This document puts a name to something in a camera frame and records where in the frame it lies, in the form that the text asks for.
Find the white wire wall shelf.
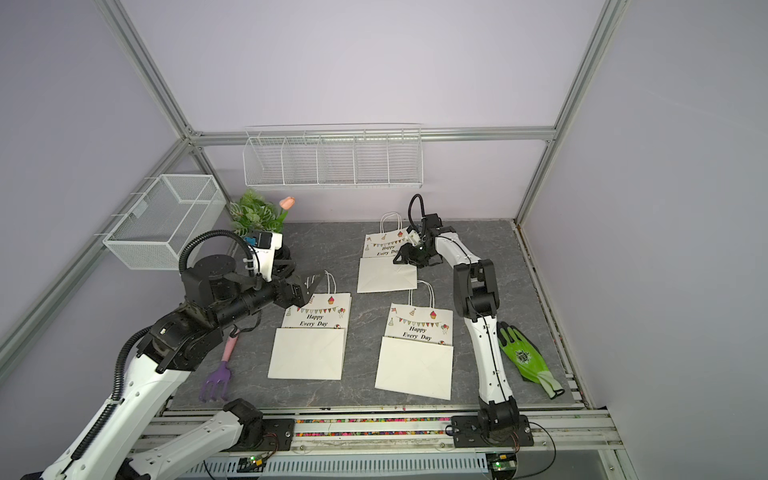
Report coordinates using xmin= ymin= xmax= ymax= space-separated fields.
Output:
xmin=242 ymin=123 xmax=424 ymax=188

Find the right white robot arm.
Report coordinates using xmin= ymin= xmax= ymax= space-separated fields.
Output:
xmin=393 ymin=213 xmax=521 ymax=433

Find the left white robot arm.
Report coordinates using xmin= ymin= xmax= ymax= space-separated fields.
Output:
xmin=32 ymin=254 xmax=321 ymax=479

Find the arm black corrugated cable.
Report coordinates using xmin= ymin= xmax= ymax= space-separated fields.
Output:
xmin=178 ymin=230 xmax=260 ymax=277
xmin=407 ymin=193 xmax=428 ymax=235

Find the pink artificial tulip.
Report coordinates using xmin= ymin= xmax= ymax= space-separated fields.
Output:
xmin=279 ymin=197 xmax=296 ymax=211

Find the green artificial plant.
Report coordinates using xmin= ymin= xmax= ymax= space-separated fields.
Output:
xmin=228 ymin=189 xmax=289 ymax=237

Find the purple small toy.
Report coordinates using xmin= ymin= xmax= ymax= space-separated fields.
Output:
xmin=199 ymin=336 xmax=239 ymax=402

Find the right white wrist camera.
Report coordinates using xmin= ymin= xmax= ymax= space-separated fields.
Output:
xmin=406 ymin=229 xmax=422 ymax=246

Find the white wire mesh basket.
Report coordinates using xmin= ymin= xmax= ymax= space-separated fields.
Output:
xmin=103 ymin=174 xmax=226 ymax=271

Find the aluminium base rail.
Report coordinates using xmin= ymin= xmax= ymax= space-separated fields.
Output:
xmin=137 ymin=407 xmax=619 ymax=480

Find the white party paper bag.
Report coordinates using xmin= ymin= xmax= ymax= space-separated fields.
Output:
xmin=375 ymin=281 xmax=455 ymax=400

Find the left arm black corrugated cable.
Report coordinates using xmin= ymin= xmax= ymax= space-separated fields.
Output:
xmin=178 ymin=230 xmax=260 ymax=277

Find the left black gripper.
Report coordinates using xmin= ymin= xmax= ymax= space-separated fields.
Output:
xmin=216 ymin=258 xmax=325 ymax=329

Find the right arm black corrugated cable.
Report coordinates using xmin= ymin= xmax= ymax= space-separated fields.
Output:
xmin=407 ymin=193 xmax=428 ymax=235

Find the green black work glove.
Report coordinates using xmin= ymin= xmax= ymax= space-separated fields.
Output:
xmin=497 ymin=322 xmax=565 ymax=399

